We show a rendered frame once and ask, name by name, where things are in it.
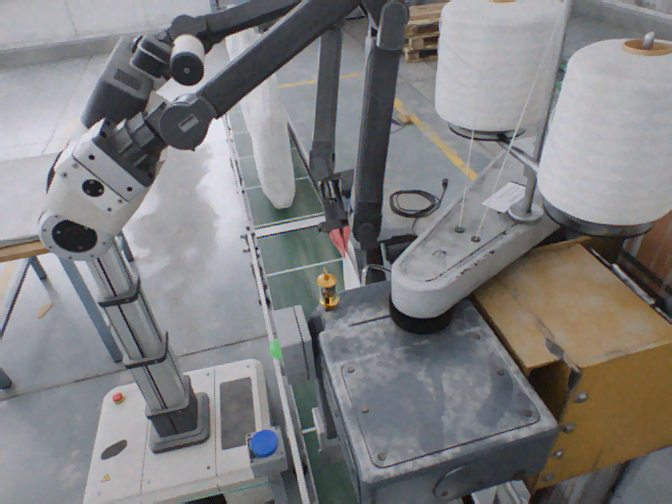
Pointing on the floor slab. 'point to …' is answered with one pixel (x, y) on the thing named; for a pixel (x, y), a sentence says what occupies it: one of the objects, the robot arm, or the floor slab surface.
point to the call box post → (277, 488)
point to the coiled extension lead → (421, 195)
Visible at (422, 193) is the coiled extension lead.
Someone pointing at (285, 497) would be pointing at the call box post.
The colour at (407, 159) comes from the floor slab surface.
